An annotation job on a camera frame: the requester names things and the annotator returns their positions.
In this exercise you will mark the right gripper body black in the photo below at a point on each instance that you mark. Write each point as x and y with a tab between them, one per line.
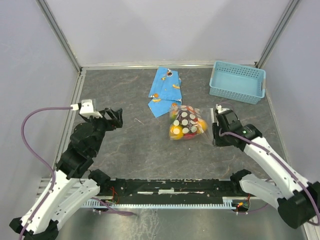
221	140

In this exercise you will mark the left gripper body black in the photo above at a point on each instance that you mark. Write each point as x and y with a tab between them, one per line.
102	124

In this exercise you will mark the yellow green round fruit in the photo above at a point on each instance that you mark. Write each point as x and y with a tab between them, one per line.
201	125

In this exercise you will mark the clear zip top bag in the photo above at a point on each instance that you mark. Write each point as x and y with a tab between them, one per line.
187	117

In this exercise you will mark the small yellow fruit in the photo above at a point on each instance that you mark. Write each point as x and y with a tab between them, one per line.
176	132

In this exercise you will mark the red bell pepper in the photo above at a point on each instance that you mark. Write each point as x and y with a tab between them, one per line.
189	136

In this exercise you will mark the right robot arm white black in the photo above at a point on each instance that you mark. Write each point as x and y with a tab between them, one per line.
296	199

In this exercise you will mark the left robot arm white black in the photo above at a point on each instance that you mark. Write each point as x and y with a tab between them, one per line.
49	213

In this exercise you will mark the blue patterned cloth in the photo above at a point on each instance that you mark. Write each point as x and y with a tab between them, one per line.
165	92

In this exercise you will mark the light blue plastic basket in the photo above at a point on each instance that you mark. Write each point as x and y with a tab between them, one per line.
237	82

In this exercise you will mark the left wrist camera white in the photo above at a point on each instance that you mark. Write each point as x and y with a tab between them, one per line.
86	108

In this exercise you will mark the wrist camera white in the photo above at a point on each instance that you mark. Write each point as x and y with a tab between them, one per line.
86	108
220	109

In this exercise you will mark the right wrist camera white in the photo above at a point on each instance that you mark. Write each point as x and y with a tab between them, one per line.
220	109

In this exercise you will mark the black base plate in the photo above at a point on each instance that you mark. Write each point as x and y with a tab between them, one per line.
171	191

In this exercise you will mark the light blue cable duct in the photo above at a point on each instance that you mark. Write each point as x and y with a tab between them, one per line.
227	204

